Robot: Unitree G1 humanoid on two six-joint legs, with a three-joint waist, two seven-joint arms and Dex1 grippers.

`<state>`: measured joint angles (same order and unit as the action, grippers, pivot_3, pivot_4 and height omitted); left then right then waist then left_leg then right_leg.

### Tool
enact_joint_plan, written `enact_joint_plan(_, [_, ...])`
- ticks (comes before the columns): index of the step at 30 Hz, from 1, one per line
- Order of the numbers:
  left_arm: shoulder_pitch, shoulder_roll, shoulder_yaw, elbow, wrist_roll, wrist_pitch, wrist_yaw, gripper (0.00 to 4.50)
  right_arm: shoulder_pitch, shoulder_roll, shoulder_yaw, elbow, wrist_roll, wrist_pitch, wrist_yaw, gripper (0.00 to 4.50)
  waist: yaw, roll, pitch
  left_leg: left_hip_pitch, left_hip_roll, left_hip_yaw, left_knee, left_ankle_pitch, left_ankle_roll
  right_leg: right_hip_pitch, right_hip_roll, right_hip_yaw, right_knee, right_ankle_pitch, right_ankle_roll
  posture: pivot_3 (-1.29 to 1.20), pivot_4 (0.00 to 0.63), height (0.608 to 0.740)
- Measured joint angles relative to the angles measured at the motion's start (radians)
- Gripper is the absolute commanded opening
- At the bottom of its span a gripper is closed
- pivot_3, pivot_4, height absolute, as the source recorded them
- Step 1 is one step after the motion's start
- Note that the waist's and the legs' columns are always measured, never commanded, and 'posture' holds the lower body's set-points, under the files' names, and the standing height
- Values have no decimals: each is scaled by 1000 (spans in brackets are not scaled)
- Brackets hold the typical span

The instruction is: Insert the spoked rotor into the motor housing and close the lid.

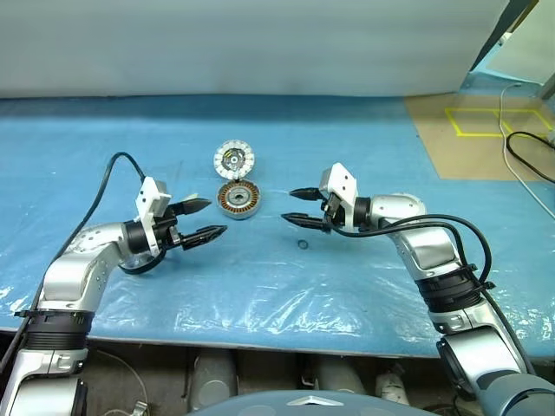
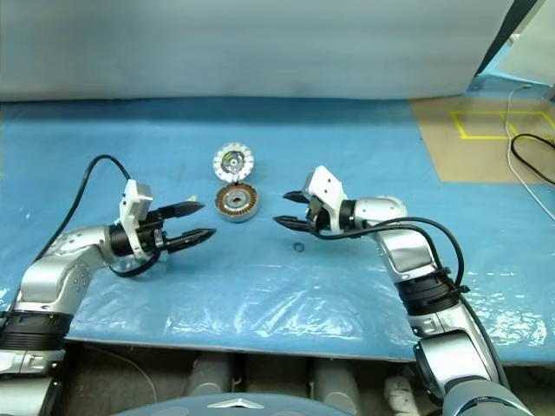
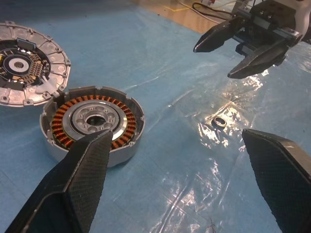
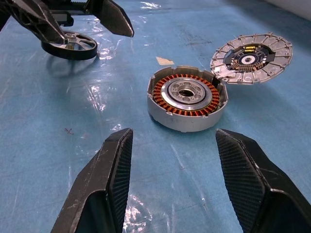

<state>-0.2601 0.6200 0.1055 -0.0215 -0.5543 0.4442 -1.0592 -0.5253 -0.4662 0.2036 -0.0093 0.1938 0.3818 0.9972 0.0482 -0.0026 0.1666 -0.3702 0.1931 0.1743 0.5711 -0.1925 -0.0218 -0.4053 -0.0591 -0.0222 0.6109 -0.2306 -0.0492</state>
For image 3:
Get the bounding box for small metal bearing ring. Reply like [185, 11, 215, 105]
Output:
[211, 116, 228, 128]

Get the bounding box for blue plastic table cover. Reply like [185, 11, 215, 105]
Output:
[0, 0, 311, 233]

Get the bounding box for silver motor housing copper windings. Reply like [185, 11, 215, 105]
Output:
[39, 86, 146, 168]

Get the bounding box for black floor cable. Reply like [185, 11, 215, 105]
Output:
[192, 1, 234, 18]

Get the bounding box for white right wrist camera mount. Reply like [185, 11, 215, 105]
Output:
[232, 0, 311, 43]

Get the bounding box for white floor cable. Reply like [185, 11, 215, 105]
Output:
[178, 0, 234, 20]

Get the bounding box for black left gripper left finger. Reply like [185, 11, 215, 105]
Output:
[4, 130, 114, 233]

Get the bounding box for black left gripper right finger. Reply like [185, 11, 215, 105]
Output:
[242, 128, 311, 233]

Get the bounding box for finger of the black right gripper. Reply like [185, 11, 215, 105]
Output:
[227, 39, 292, 79]
[193, 16, 245, 53]

